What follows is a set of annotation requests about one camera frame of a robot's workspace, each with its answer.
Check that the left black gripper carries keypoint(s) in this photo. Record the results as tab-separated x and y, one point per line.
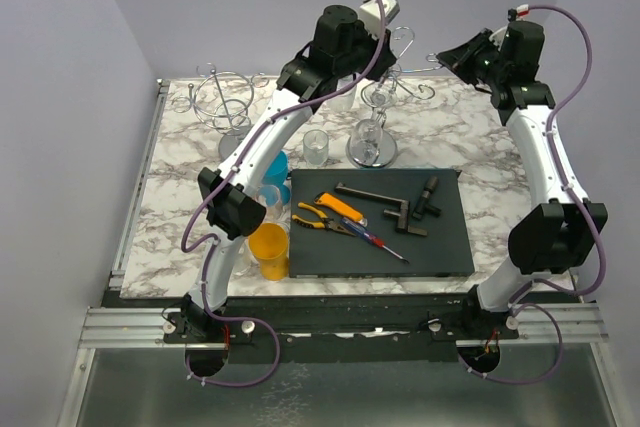
371	42

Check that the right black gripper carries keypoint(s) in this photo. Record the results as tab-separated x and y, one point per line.
458	60

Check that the clear stemless wine glass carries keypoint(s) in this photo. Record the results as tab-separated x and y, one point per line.
345	100

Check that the clear tumbler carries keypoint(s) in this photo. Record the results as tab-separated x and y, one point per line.
316	147

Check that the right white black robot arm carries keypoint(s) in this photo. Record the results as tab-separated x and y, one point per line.
558	233

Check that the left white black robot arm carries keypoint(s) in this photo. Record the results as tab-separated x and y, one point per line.
347	43

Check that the tall chrome wine glass rack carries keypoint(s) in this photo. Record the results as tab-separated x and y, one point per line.
402	39

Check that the small clear wine glass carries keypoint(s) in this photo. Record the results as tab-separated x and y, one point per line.
269	197

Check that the black t-shaped tool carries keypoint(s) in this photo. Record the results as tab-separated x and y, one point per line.
423	205

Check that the yellow utility knife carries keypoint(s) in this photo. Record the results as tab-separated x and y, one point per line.
338	206

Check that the blue plastic goblet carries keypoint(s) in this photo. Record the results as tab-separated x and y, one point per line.
276	176

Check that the dark grey tray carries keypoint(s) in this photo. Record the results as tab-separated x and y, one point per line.
444	252

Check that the red blue screwdriver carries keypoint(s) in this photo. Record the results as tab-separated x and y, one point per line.
363	233

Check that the yellow plastic cup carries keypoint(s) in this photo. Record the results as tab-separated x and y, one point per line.
269	245

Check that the clear glass near front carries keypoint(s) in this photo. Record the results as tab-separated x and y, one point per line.
243	261

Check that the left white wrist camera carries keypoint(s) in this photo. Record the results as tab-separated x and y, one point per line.
374	12

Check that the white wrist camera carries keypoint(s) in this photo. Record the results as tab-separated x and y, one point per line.
497	37
374	12

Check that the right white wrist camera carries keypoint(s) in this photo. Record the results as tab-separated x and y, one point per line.
497	37

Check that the small chrome wire rack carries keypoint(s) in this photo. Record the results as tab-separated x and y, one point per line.
221	101

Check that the long black metal bracket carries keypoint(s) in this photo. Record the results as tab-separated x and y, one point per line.
396	208

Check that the yellow handled pliers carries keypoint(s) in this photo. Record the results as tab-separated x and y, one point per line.
323	222

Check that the aluminium frame rail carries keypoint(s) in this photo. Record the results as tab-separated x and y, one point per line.
112	328

